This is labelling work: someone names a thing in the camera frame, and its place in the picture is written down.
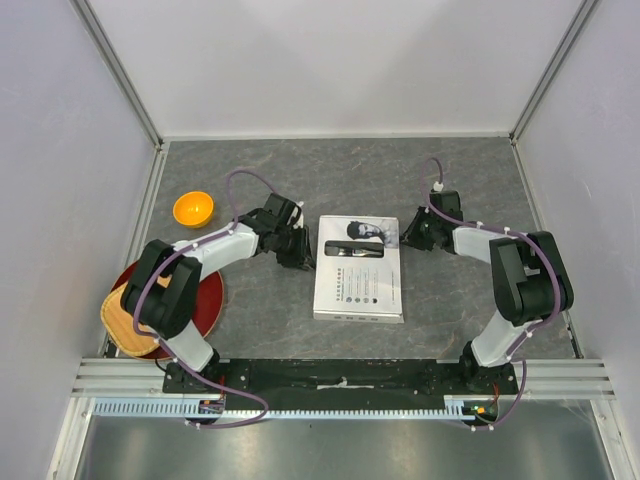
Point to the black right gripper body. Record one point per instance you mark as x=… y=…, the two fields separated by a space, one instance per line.
x=425 y=232

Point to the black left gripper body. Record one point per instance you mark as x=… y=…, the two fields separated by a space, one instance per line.
x=291 y=253

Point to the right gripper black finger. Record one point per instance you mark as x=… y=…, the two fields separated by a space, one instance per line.
x=416 y=225
x=408 y=238

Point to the white cardboard box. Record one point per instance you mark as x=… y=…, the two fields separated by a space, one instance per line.
x=358 y=270

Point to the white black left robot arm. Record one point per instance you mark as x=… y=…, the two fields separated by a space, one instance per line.
x=161 y=293

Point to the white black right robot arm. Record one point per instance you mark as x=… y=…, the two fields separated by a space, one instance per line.
x=530 y=283

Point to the red round tray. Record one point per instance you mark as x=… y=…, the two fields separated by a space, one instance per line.
x=209 y=304

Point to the orange plastic bowl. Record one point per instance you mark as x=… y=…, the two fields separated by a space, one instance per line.
x=194 y=209

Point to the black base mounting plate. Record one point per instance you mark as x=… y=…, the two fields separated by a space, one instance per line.
x=359 y=384

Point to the woven bamboo tray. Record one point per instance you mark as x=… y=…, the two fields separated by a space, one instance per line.
x=119 y=326

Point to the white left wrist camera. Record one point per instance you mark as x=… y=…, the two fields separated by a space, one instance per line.
x=298 y=216

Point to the grey slotted cable duct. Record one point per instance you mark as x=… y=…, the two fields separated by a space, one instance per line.
x=202 y=409

